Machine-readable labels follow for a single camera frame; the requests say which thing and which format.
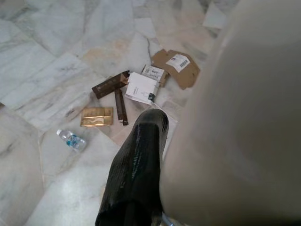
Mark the flattened cardboard box with label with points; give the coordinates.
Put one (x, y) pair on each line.
(188, 78)

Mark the clear plastic water bottle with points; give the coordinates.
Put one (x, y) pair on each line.
(71, 140)

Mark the small cardboard piece white label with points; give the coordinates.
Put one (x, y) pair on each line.
(152, 71)

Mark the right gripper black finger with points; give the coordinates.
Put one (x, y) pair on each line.
(136, 169)

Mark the gold box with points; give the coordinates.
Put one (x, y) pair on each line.
(96, 116)

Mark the white paper box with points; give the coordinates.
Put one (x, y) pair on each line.
(141, 89)

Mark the wide dark brown carton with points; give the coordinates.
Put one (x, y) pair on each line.
(108, 87)

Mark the slim dark brown carton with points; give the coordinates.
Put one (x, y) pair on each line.
(120, 106)

